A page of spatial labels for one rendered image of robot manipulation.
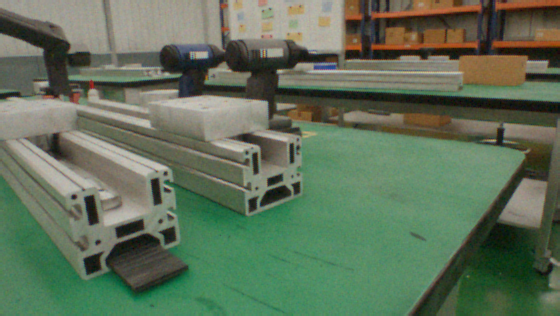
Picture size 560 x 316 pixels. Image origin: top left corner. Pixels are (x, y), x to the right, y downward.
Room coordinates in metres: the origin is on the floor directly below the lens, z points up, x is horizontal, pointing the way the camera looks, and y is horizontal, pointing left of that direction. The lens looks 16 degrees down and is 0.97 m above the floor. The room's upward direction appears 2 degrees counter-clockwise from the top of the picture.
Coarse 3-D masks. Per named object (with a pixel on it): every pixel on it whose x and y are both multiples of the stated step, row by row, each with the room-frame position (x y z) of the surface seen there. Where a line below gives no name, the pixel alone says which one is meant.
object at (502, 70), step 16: (464, 64) 2.14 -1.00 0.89; (480, 64) 2.08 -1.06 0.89; (496, 64) 2.02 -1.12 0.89; (512, 64) 1.96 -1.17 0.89; (464, 80) 2.13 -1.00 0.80; (480, 80) 2.07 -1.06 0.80; (496, 80) 2.01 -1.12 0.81; (512, 80) 1.96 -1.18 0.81; (288, 112) 4.88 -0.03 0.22; (304, 112) 4.72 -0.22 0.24; (320, 112) 4.76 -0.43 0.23; (336, 112) 5.03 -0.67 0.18
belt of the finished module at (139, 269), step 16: (128, 240) 0.36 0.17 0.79; (144, 240) 0.35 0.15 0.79; (112, 256) 0.32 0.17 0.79; (128, 256) 0.32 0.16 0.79; (144, 256) 0.32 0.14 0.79; (160, 256) 0.32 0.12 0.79; (128, 272) 0.29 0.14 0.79; (144, 272) 0.29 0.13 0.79; (160, 272) 0.29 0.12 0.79; (176, 272) 0.30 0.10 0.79; (144, 288) 0.28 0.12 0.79
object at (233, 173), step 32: (96, 128) 0.80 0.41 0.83; (128, 128) 0.67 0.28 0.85; (160, 160) 0.59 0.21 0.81; (192, 160) 0.51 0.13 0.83; (224, 160) 0.47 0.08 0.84; (256, 160) 0.45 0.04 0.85; (288, 160) 0.48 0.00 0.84; (224, 192) 0.46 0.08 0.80; (256, 192) 0.44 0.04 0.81; (288, 192) 0.49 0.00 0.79
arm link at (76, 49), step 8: (56, 48) 1.10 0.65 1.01; (64, 48) 1.12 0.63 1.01; (72, 48) 1.18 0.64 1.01; (80, 48) 1.19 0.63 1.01; (56, 56) 1.12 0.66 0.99; (64, 56) 1.13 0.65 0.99; (72, 56) 1.18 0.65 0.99; (80, 56) 1.19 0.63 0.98; (88, 56) 1.21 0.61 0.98; (72, 64) 1.18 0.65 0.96; (80, 64) 1.20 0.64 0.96; (88, 64) 1.22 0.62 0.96
